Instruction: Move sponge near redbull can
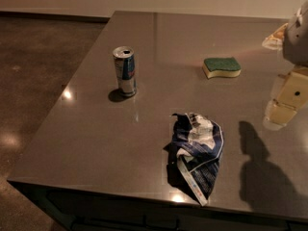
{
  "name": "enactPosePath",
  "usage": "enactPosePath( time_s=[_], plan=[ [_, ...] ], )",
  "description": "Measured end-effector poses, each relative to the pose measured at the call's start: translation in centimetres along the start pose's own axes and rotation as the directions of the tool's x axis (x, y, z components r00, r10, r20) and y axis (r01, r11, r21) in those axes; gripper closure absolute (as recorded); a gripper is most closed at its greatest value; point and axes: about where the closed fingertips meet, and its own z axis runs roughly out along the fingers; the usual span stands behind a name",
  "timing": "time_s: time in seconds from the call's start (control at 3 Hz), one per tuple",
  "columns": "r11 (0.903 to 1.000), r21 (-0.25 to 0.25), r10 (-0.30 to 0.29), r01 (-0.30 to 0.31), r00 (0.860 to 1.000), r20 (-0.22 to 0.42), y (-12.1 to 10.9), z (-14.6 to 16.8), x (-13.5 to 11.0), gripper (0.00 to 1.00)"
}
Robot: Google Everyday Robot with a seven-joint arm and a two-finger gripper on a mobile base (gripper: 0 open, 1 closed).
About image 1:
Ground crumpled blue chip bag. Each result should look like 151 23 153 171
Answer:
167 113 224 206

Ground green and yellow sponge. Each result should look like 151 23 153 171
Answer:
202 57 242 79

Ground redbull can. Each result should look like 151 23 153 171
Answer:
113 46 137 97

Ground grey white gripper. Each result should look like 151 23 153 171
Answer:
262 1 308 131

